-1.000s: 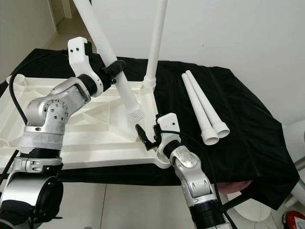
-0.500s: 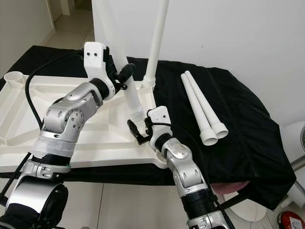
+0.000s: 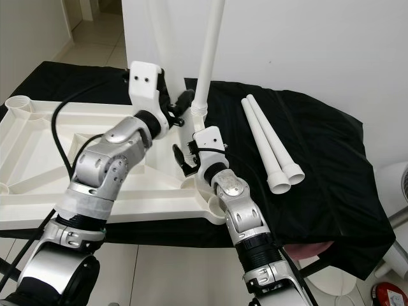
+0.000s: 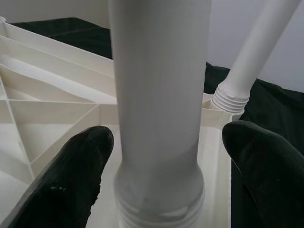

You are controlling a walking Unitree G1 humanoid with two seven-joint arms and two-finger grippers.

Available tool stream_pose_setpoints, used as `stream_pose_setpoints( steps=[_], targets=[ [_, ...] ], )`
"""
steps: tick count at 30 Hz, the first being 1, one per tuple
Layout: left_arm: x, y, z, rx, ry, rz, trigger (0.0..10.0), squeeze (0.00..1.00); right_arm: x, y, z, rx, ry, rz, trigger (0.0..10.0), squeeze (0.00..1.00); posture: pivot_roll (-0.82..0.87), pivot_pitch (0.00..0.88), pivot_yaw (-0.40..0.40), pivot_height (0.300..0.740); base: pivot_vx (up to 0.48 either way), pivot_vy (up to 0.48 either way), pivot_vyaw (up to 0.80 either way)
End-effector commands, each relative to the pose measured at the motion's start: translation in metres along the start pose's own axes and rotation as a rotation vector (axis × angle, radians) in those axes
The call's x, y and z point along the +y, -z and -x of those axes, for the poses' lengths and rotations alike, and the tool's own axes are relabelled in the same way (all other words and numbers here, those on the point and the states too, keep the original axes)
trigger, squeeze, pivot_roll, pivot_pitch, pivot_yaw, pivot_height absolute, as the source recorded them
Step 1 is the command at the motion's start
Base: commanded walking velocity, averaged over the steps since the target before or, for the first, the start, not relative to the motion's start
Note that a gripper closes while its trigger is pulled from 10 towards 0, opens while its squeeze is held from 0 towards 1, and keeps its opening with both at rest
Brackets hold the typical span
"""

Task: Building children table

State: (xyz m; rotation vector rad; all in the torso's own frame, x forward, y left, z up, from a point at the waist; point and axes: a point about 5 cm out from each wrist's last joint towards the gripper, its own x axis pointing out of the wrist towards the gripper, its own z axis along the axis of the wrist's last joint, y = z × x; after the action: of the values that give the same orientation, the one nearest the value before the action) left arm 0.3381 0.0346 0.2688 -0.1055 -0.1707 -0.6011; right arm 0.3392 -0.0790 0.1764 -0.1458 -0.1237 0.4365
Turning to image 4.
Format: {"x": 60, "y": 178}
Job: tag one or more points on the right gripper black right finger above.
{"x": 273, "y": 178}

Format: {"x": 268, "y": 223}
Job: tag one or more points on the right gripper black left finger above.
{"x": 59, "y": 178}

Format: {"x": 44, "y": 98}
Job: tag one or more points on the white plastic table top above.
{"x": 59, "y": 111}

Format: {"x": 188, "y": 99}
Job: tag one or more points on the white plastic table leg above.
{"x": 251, "y": 59}
{"x": 161, "y": 95}

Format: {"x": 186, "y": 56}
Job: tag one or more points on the black tablecloth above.
{"x": 273, "y": 99}

